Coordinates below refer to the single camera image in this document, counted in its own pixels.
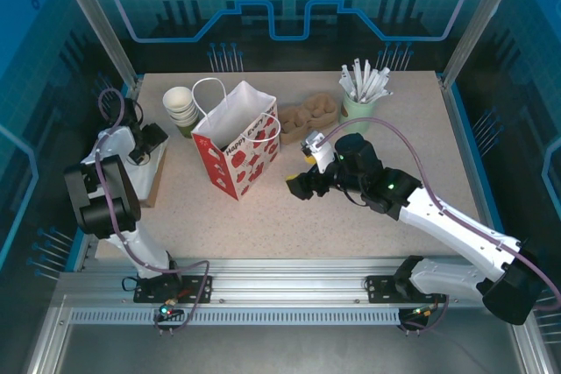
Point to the white paper napkin stack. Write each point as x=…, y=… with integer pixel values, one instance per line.
x=149, y=177

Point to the red white paper bag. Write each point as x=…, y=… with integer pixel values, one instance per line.
x=245, y=168

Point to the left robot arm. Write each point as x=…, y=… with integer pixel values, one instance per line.
x=144, y=251

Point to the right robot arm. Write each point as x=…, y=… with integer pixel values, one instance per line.
x=460, y=229

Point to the white wrapped straw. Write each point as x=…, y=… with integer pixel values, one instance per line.
x=388, y=93
x=344, y=72
x=357, y=65
x=383, y=72
x=342, y=84
x=366, y=66

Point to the small connector board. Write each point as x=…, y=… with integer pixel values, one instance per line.
x=166, y=311
x=423, y=312

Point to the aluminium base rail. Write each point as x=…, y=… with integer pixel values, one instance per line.
x=285, y=280

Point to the aluminium table side rail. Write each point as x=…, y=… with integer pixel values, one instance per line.
x=466, y=146
x=85, y=256

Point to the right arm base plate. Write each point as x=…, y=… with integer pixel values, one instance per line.
x=379, y=288

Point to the aluminium frame post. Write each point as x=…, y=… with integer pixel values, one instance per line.
x=477, y=19
x=101, y=19

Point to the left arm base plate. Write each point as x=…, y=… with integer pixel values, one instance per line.
x=197, y=288

